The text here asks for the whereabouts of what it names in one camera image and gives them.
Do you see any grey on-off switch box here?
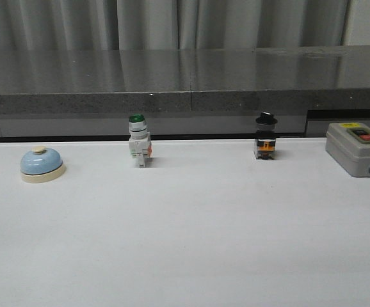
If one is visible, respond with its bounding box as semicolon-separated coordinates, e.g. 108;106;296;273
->
325;122;370;177

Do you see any grey granite counter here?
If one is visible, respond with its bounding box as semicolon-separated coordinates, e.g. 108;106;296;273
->
0;46;370;141

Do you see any black rotary selector switch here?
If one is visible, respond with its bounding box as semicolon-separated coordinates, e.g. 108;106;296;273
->
254;111;278;160

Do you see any green pushbutton switch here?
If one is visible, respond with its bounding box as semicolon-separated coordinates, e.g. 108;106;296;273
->
129;114;152;168

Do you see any grey pleated curtain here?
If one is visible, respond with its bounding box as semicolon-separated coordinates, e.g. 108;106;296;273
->
0;1;370;51

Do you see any blue and cream desk bell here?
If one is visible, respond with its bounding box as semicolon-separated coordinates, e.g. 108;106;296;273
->
20;146;66;184

